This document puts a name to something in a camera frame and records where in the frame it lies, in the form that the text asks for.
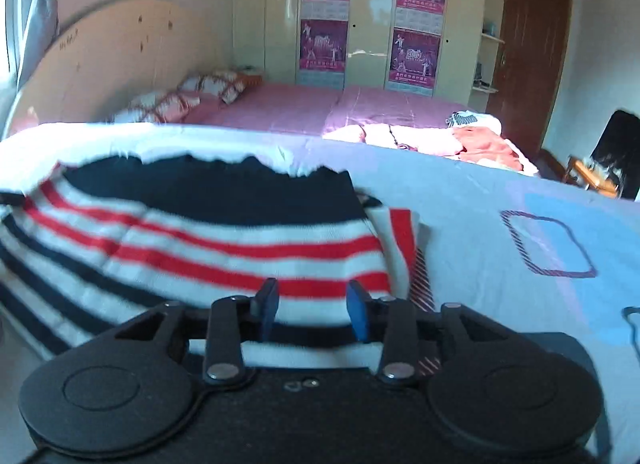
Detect cream rounded headboard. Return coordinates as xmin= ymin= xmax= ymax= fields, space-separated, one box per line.
xmin=0 ymin=0 xmax=227 ymax=141

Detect brown wooden door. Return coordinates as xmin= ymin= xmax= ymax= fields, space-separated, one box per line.
xmin=486 ymin=0 xmax=573 ymax=161

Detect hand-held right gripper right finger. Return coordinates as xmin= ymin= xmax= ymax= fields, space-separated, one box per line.
xmin=346 ymin=280 xmax=501 ymax=386

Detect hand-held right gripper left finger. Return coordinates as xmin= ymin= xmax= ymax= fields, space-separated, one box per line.
xmin=116 ymin=278 xmax=280 ymax=386

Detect window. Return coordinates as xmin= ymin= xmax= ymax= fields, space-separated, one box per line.
xmin=0 ymin=0 xmax=25 ymax=94

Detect pile of pink clothes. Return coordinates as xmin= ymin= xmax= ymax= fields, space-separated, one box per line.
xmin=322 ymin=111 xmax=540 ymax=175

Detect cream corner shelves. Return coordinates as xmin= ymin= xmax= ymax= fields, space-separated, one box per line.
xmin=470 ymin=0 xmax=512 ymax=95

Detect black chair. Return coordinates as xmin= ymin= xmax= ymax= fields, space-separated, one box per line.
xmin=590 ymin=108 xmax=640 ymax=202

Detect light blue curtain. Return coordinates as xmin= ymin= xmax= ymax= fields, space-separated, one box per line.
xmin=15 ymin=0 xmax=62 ymax=90

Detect pink bed sheet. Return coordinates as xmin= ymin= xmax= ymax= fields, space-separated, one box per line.
xmin=185 ymin=82 xmax=501 ymax=145

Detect light blue patterned blanket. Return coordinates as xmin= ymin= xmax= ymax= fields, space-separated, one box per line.
xmin=0 ymin=121 xmax=640 ymax=464

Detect striped knit sweater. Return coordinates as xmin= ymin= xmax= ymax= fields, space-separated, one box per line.
xmin=0 ymin=154 xmax=443 ymax=376

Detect cream wardrobe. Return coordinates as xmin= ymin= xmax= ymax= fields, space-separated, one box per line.
xmin=232 ymin=0 xmax=512 ymax=113

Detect wooden side table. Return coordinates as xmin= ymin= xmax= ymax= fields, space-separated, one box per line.
xmin=565 ymin=156 xmax=621 ymax=199

